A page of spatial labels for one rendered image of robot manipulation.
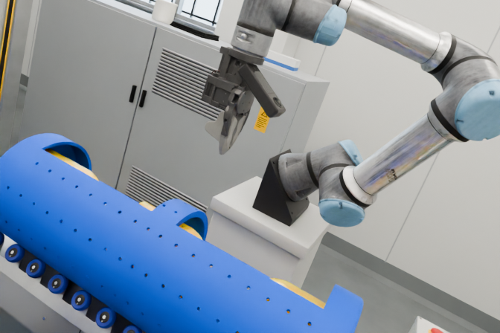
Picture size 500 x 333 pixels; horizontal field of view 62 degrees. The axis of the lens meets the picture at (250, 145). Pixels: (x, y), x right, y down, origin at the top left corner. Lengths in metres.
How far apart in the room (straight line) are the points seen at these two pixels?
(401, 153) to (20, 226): 0.88
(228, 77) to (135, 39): 2.15
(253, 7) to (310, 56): 2.89
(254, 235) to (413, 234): 2.59
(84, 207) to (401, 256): 3.12
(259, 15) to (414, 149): 0.46
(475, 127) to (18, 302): 1.10
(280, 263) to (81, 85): 2.39
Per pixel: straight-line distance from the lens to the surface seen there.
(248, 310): 0.82
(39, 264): 1.15
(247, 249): 1.26
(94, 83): 3.19
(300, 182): 1.23
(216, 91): 0.82
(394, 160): 1.02
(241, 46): 0.79
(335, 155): 1.19
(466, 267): 3.78
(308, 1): 0.81
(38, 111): 3.66
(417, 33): 0.99
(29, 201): 1.06
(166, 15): 3.06
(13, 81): 1.81
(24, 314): 1.19
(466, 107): 0.91
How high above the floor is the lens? 1.67
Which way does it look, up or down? 16 degrees down
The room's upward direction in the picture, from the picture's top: 19 degrees clockwise
